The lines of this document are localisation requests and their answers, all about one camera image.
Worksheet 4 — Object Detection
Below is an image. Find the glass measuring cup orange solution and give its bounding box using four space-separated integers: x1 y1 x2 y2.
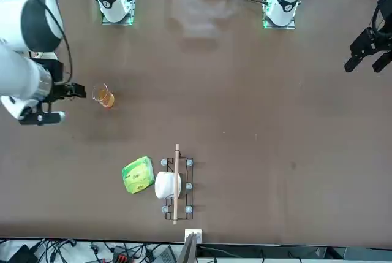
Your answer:
92 83 116 110

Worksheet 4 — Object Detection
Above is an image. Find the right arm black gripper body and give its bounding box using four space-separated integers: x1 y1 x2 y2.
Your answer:
45 59 66 104

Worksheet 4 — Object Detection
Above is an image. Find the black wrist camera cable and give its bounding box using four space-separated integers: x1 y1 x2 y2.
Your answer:
29 0 74 88

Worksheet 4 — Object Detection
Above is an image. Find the black wire cup rack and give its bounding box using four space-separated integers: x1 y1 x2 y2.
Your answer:
160 143 195 226

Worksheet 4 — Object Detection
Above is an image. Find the grey power adapter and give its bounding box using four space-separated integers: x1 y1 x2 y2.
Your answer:
154 244 178 263

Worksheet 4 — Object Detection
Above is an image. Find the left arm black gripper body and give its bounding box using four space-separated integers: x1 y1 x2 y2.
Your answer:
372 0 392 34

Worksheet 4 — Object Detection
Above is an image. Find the aluminium camera post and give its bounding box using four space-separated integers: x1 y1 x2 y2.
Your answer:
177 228 203 263

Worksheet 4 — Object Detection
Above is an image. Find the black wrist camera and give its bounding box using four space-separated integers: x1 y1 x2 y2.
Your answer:
17 100 67 126

